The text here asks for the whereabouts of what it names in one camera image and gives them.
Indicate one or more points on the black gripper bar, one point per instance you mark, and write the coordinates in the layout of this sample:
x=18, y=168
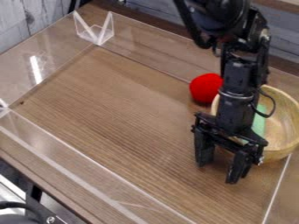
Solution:
x=245, y=144

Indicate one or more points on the clear acrylic corner bracket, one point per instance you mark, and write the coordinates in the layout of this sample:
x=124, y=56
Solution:
x=97, y=34

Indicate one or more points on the red plush strawberry toy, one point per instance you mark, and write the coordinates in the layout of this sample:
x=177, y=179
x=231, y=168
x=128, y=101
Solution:
x=204, y=87

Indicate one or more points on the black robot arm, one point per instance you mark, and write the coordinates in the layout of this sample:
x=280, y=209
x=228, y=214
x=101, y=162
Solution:
x=231, y=27

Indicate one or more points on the green rectangular block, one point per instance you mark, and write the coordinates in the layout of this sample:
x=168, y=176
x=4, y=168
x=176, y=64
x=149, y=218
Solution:
x=259, y=121

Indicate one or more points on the black metal table frame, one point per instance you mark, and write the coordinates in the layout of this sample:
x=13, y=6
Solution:
x=44, y=215

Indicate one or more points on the clear acrylic tray wall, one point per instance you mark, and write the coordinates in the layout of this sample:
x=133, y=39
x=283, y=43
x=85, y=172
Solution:
x=97, y=123

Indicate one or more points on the wooden bowl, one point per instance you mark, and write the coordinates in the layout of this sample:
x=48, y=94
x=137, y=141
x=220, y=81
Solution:
x=280, y=128

